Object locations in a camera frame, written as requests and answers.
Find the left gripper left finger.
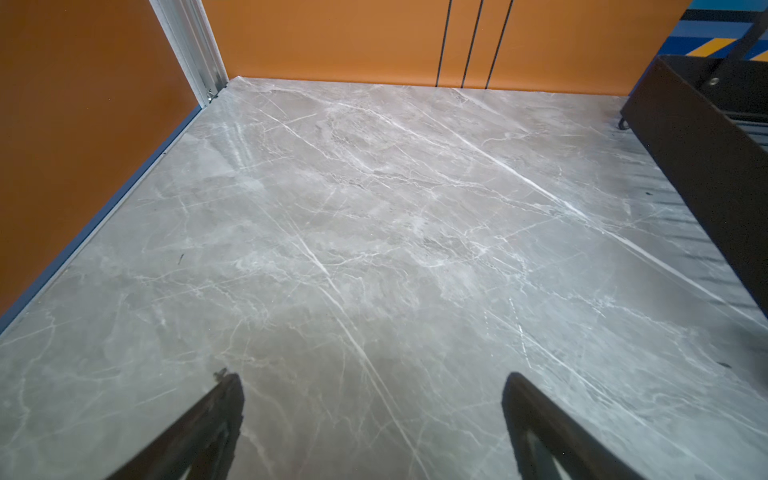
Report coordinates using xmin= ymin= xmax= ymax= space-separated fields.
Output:
xmin=109 ymin=371 xmax=245 ymax=479

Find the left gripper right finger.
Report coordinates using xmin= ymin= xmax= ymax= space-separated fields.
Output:
xmin=501 ymin=372 xmax=642 ymax=479

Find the black wire dish rack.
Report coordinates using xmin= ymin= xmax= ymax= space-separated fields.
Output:
xmin=619 ymin=9 xmax=767 ymax=311

